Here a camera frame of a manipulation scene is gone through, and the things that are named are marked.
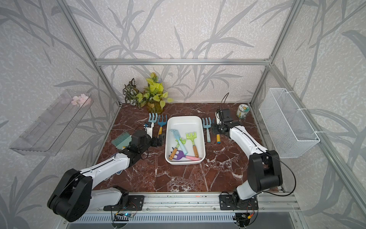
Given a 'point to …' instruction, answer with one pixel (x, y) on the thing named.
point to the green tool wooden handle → (172, 154)
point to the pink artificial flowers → (83, 100)
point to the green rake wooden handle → (192, 138)
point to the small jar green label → (242, 111)
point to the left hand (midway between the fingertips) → (158, 133)
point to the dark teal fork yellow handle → (161, 123)
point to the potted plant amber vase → (152, 96)
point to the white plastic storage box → (185, 124)
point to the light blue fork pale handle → (152, 119)
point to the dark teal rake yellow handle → (218, 138)
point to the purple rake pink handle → (179, 155)
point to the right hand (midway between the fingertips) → (217, 127)
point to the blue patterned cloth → (118, 172)
